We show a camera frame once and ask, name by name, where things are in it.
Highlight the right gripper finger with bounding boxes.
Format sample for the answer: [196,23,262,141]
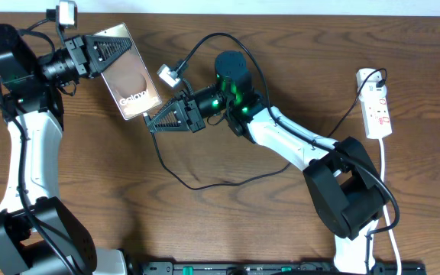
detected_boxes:
[147,101,193,133]
[154,96,185,117]

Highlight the Galaxy S25 Ultra smartphone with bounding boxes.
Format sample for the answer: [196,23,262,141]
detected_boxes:
[97,23,162,120]

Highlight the black USB charging cable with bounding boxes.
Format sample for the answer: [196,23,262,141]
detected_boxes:
[142,67,388,191]

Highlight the white power strip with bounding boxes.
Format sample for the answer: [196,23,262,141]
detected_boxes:
[356,68,393,140]

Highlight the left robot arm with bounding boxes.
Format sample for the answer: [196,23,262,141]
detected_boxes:
[0,24,138,274]

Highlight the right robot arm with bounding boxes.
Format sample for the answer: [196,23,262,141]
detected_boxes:
[144,50,390,274]

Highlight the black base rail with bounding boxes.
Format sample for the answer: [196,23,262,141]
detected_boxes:
[139,260,427,275]

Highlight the white power strip cord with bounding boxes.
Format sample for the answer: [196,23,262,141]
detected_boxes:
[378,138,403,275]

